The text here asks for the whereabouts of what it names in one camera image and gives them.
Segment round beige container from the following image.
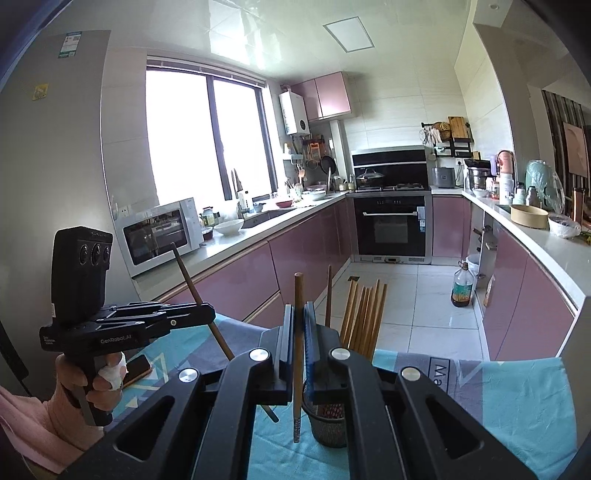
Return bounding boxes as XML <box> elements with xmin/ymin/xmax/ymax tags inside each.
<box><xmin>510</xmin><ymin>205</ymin><xmax>549</xmax><ymax>228</ymax></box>

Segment stainless steel pot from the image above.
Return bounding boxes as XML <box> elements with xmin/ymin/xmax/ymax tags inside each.
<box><xmin>466</xmin><ymin>159</ymin><xmax>492</xmax><ymax>190</ymax></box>

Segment square ceiling light panel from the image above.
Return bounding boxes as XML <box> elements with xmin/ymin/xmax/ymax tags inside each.
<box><xmin>323</xmin><ymin>16</ymin><xmax>376</xmax><ymax>52</ymax></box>

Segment pot with glass lid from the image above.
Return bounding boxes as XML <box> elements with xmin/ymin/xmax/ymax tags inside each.
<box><xmin>355</xmin><ymin>168</ymin><xmax>385</xmax><ymax>188</ymax></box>

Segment black smartphone with orange case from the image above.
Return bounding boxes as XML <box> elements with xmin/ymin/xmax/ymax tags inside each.
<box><xmin>121</xmin><ymin>354</ymin><xmax>154</xmax><ymax>386</ymax></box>

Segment black mesh utensil holder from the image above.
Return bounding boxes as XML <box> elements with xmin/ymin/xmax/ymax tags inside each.
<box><xmin>305</xmin><ymin>401</ymin><xmax>348</xmax><ymax>448</ymax></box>

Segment white plastic bag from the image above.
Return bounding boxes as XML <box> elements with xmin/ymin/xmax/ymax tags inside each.
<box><xmin>549</xmin><ymin>216</ymin><xmax>581</xmax><ymax>238</ymax></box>

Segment bunch of wooden chopsticks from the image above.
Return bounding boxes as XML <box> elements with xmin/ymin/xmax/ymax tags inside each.
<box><xmin>318</xmin><ymin>264</ymin><xmax>389</xmax><ymax>422</ymax></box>

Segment large white bowl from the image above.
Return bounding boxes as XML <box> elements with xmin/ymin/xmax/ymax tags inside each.
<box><xmin>213</xmin><ymin>218</ymin><xmax>245</xmax><ymax>236</ymax></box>

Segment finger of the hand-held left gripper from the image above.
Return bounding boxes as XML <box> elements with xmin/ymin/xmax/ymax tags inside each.
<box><xmin>95</xmin><ymin>301</ymin><xmax>217</xmax><ymax>320</ymax></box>
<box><xmin>97</xmin><ymin>315</ymin><xmax>216</xmax><ymax>342</ymax></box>

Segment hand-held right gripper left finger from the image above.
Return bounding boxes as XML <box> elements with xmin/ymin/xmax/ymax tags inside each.
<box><xmin>60</xmin><ymin>302</ymin><xmax>297</xmax><ymax>480</ymax></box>

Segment cooking oil bottle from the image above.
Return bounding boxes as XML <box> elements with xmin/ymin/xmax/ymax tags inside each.
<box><xmin>451</xmin><ymin>261</ymin><xmax>475</xmax><ymax>308</ymax></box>

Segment person's left forearm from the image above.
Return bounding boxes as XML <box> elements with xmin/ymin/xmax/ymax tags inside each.
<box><xmin>0</xmin><ymin>382</ymin><xmax>105</xmax><ymax>475</ymax></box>

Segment white microwave oven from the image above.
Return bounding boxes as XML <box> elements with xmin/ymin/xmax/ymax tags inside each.
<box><xmin>113</xmin><ymin>198</ymin><xmax>204</xmax><ymax>279</ymax></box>

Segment grey refrigerator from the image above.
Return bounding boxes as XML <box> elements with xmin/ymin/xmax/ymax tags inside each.
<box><xmin>0</xmin><ymin>29</ymin><xmax>141</xmax><ymax>384</ymax></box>

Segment black built-in oven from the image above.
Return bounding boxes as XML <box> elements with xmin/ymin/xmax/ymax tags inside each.
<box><xmin>353</xmin><ymin>191</ymin><xmax>432</xmax><ymax>265</ymax></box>

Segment black wall rack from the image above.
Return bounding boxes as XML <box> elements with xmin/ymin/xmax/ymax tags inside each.
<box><xmin>421</xmin><ymin>121</ymin><xmax>474</xmax><ymax>160</ymax></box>

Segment steel kitchen faucet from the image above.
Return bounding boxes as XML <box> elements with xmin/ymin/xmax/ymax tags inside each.
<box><xmin>230</xmin><ymin>168</ymin><xmax>245</xmax><ymax>217</ymax></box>

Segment pink base cabinets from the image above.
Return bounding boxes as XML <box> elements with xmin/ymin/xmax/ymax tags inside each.
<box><xmin>139</xmin><ymin>196</ymin><xmax>354</xmax><ymax>333</ymax></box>
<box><xmin>431</xmin><ymin>194</ymin><xmax>578</xmax><ymax>361</ymax></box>

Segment person's left hand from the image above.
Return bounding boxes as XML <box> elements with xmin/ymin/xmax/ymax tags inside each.
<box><xmin>54</xmin><ymin>352</ymin><xmax>129</xmax><ymax>440</ymax></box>

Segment red-tipped wooden chopstick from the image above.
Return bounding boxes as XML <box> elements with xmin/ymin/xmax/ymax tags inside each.
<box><xmin>292</xmin><ymin>272</ymin><xmax>305</xmax><ymax>444</ymax></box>
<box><xmin>171</xmin><ymin>242</ymin><xmax>280</xmax><ymax>424</ymax></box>

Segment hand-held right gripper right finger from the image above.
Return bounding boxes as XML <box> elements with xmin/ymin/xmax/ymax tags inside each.
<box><xmin>302</xmin><ymin>302</ymin><xmax>539</xmax><ymax>480</ymax></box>

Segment pink wall cabinet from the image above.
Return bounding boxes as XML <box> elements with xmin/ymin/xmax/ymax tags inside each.
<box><xmin>291</xmin><ymin>71</ymin><xmax>352</xmax><ymax>122</ymax></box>

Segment black range hood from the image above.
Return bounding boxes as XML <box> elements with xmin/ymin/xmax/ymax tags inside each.
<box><xmin>352</xmin><ymin>148</ymin><xmax>428</xmax><ymax>191</ymax></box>

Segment large kitchen window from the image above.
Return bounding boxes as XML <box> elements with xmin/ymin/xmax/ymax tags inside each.
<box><xmin>145</xmin><ymin>56</ymin><xmax>278</xmax><ymax>204</ymax></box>

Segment teal and grey printed tablecloth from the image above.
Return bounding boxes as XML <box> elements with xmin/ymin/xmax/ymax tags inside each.
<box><xmin>102</xmin><ymin>309</ymin><xmax>578</xmax><ymax>480</ymax></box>

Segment white wall water heater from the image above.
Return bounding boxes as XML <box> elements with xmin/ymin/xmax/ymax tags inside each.
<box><xmin>278</xmin><ymin>90</ymin><xmax>310</xmax><ymax>136</ymax></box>

